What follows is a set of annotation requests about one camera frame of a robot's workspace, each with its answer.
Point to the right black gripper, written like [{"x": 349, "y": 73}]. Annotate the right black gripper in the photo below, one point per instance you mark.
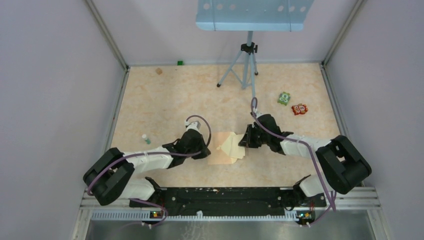
[{"x": 246, "y": 141}]

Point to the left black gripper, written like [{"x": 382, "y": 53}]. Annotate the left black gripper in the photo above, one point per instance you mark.
[{"x": 204, "y": 154}]

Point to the peach envelope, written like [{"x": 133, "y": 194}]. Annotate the peach envelope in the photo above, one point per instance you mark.
[{"x": 212, "y": 159}]

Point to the green white glue stick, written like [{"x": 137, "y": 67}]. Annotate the green white glue stick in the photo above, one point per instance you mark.
[{"x": 146, "y": 139}]

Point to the cream paper letter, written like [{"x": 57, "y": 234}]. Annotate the cream paper letter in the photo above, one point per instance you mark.
[{"x": 228, "y": 149}]

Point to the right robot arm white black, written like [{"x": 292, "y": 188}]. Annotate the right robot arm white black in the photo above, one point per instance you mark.
[{"x": 340, "y": 166}]

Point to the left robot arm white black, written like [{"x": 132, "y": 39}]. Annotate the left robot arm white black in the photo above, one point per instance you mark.
[{"x": 112, "y": 176}]

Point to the green toy block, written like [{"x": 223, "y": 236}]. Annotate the green toy block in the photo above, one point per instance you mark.
[{"x": 284, "y": 98}]

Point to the red toy block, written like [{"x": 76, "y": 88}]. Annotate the red toy block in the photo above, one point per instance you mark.
[{"x": 299, "y": 109}]

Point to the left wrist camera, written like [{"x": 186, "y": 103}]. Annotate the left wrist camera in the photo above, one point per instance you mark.
[{"x": 194, "y": 125}]

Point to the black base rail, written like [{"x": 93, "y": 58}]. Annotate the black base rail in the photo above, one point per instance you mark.
[{"x": 233, "y": 201}]

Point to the white cable duct strip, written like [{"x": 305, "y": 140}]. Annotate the white cable duct strip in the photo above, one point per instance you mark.
[{"x": 147, "y": 216}]

